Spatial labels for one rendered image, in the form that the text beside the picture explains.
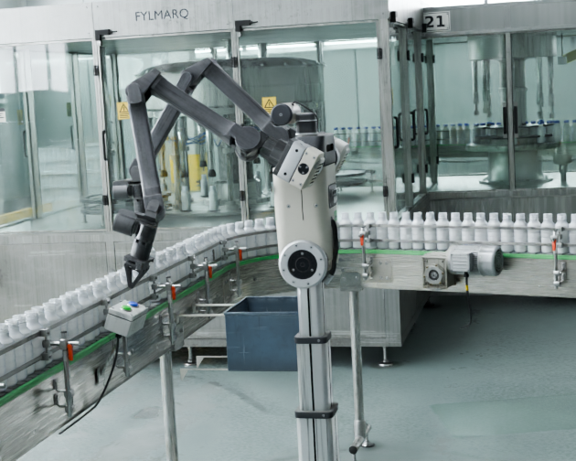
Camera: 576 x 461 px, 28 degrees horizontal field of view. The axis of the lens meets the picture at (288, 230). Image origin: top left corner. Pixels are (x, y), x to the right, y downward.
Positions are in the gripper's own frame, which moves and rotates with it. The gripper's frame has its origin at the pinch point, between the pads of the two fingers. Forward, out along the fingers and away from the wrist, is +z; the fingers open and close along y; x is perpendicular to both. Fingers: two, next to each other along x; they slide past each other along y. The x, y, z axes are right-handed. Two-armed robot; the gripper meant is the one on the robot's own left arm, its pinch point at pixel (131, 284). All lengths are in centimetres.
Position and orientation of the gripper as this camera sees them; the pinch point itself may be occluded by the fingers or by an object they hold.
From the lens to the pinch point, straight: 349.1
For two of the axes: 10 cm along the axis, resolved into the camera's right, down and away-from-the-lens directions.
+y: -2.2, 1.3, -9.7
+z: -2.9, 9.4, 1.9
